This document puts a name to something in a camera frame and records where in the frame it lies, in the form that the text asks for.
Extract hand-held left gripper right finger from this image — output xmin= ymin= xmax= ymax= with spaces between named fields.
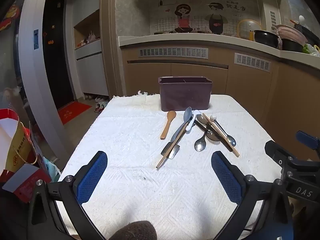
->
xmin=211 ymin=151 xmax=294 ymax=240

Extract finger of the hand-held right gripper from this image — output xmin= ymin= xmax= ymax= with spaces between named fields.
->
xmin=264 ymin=140 xmax=299 ymax=167
xmin=296 ymin=131 xmax=320 ymax=148

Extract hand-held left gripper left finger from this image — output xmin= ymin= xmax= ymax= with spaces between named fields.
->
xmin=26 ymin=151 xmax=108 ymax=240

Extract small white-tipped metal spoon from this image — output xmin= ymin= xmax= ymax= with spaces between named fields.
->
xmin=210 ymin=115 xmax=237 ymax=147

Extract wooden chopstick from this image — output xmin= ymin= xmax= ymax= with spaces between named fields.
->
xmin=202 ymin=113 xmax=240 ymax=157
xmin=156 ymin=124 xmax=190 ymax=169

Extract silver flat-handled utensil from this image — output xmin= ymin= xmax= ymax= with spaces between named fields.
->
xmin=168 ymin=144 xmax=180 ymax=160

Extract white plastic spoon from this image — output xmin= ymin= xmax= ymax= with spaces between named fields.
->
xmin=185 ymin=110 xmax=202 ymax=133

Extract grey-blue plastic spoon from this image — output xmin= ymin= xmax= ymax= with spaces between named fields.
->
xmin=161 ymin=107 xmax=193 ymax=157

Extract wooden spoon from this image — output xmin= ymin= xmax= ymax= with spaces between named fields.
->
xmin=160 ymin=110 xmax=177 ymax=140

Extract purple utensil holder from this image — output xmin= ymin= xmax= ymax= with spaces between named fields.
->
xmin=158 ymin=76 xmax=213 ymax=112

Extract teal plastic bag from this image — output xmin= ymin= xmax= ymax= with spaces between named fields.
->
xmin=42 ymin=156 xmax=62 ymax=182

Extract white towel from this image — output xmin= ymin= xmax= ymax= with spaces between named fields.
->
xmin=57 ymin=94 xmax=275 ymax=240

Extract red doormat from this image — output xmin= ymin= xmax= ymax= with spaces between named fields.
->
xmin=58 ymin=102 xmax=93 ymax=125

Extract red box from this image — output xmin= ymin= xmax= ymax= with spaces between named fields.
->
xmin=2 ymin=164 xmax=52 ymax=203

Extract dark brown fuzzy object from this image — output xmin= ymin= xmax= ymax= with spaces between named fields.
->
xmin=110 ymin=220 xmax=158 ymax=240

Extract white shoes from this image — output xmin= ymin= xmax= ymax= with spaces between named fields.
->
xmin=84 ymin=94 xmax=109 ymax=103

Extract short grey vent grille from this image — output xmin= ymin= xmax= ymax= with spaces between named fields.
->
xmin=234 ymin=52 xmax=272 ymax=73

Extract red and yellow gift bag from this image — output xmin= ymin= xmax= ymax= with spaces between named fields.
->
xmin=0 ymin=109 xmax=38 ymax=180

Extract black pot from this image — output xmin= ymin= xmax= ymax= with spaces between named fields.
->
xmin=281 ymin=37 xmax=304 ymax=53
xmin=254 ymin=29 xmax=279 ymax=48

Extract pink colander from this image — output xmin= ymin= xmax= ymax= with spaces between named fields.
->
xmin=276 ymin=24 xmax=308 ymax=42

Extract white shelf cabinet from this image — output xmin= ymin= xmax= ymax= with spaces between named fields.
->
xmin=72 ymin=9 xmax=109 ymax=98

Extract dark door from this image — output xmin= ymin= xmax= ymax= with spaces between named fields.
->
xmin=42 ymin=0 xmax=75 ymax=110

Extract glass pot lid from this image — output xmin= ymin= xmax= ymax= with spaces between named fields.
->
xmin=237 ymin=19 xmax=262 ymax=39

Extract white kitchen countertop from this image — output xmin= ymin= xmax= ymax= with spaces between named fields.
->
xmin=118 ymin=34 xmax=320 ymax=63

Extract long grey vent grille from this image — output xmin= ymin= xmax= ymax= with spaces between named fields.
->
xmin=139 ymin=47 xmax=209 ymax=60

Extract white door frame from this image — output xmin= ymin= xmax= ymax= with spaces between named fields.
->
xmin=19 ymin=0 xmax=70 ymax=160

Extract cartoon wall poster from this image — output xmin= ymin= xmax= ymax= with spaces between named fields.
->
xmin=150 ymin=0 xmax=260 ymax=35

